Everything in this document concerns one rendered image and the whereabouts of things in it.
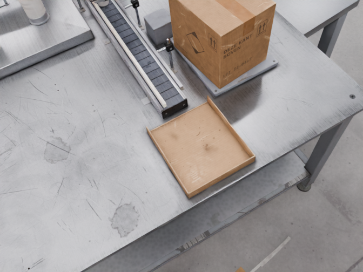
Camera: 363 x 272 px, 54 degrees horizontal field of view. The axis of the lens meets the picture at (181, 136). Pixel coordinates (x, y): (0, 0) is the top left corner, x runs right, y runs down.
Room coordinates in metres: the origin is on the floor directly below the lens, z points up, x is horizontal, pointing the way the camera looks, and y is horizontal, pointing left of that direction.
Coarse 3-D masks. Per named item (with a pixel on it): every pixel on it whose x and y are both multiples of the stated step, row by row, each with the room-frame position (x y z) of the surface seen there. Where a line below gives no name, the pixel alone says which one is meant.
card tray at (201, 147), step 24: (192, 120) 0.72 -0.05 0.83; (216, 120) 0.71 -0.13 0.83; (168, 144) 0.64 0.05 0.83; (192, 144) 0.63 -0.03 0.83; (216, 144) 0.61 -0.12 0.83; (240, 144) 0.60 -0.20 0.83; (192, 168) 0.53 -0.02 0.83; (216, 168) 0.52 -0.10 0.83; (240, 168) 0.50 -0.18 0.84; (192, 192) 0.43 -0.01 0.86
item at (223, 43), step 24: (192, 0) 1.03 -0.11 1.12; (216, 0) 1.01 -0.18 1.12; (240, 0) 0.99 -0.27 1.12; (264, 0) 0.97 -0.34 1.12; (192, 24) 0.97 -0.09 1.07; (216, 24) 0.89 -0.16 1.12; (240, 24) 0.88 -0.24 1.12; (264, 24) 0.93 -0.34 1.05; (192, 48) 0.98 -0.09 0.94; (216, 48) 0.86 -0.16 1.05; (240, 48) 0.88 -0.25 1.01; (264, 48) 0.94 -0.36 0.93; (216, 72) 0.85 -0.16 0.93; (240, 72) 0.89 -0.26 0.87
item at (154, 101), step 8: (88, 0) 1.44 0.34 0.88; (112, 0) 1.41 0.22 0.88; (96, 16) 1.33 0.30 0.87; (104, 24) 1.26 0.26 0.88; (136, 32) 1.18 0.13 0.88; (112, 40) 1.17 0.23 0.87; (120, 48) 1.10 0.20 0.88; (152, 56) 1.03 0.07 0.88; (128, 64) 1.02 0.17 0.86; (160, 64) 0.98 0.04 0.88; (136, 72) 0.96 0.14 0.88; (144, 88) 0.88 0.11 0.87; (176, 88) 0.85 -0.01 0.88; (152, 96) 0.83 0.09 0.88; (184, 96) 0.81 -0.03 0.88; (184, 104) 0.79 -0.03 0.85; (160, 112) 0.76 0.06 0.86; (168, 112) 0.76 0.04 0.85
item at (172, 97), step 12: (108, 12) 1.33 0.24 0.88; (120, 24) 1.24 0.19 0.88; (120, 36) 1.17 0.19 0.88; (132, 36) 1.16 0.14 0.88; (132, 48) 1.09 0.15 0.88; (144, 48) 1.08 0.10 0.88; (144, 60) 1.01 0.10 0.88; (156, 72) 0.94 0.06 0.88; (156, 84) 0.88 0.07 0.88; (168, 84) 0.87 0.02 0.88; (168, 96) 0.82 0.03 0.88; (180, 96) 0.81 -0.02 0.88; (168, 108) 0.76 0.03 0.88
